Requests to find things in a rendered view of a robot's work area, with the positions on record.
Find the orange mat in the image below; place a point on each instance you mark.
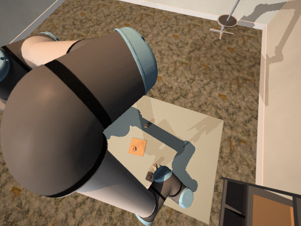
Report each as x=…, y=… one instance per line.
x=139, y=146

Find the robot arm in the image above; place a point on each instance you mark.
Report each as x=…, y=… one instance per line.
x=59, y=98

